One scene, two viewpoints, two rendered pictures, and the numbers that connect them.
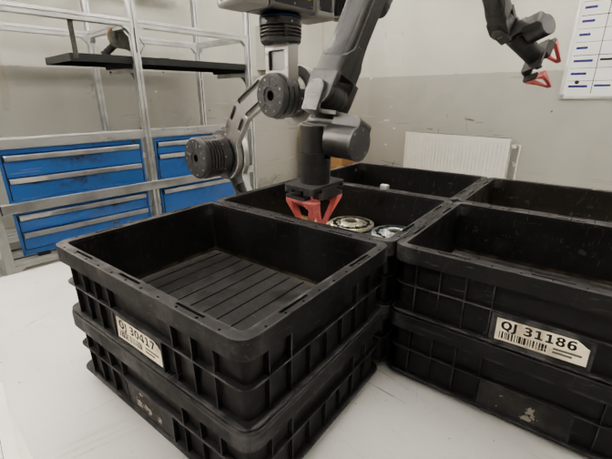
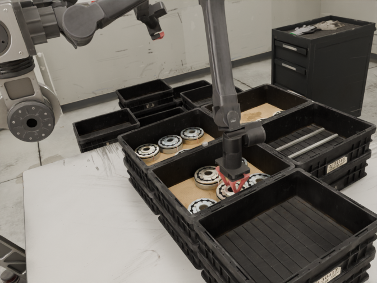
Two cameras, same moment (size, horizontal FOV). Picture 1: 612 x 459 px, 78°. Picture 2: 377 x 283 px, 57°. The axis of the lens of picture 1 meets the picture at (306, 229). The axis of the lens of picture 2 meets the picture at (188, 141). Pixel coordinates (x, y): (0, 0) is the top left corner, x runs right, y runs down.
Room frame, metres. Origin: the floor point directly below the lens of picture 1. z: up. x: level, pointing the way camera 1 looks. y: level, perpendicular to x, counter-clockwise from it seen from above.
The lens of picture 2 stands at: (0.42, 0.81, 1.59)
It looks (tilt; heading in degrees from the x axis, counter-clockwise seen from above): 30 degrees down; 296
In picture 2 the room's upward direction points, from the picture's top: 7 degrees counter-clockwise
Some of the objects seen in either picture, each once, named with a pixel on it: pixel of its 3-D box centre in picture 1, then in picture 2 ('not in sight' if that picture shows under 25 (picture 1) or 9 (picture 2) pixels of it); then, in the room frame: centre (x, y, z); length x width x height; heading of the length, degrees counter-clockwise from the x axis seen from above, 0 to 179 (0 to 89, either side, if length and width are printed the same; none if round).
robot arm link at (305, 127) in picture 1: (318, 137); (234, 141); (0.69, -0.02, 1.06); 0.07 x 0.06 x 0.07; 46
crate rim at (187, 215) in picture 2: (333, 206); (219, 170); (0.75, -0.06, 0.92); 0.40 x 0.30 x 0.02; 53
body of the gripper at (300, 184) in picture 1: (314, 171); (232, 159); (0.69, -0.02, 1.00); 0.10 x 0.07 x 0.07; 141
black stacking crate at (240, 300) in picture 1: (224, 281); (283, 237); (0.51, 0.12, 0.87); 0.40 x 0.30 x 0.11; 53
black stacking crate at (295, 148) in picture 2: (555, 282); (306, 142); (0.51, -0.38, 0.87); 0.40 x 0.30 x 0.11; 53
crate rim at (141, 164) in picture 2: (395, 180); (176, 136); (0.99, -0.24, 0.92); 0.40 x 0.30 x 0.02; 53
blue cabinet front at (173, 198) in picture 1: (206, 173); not in sight; (2.70, 0.72, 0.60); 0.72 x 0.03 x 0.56; 137
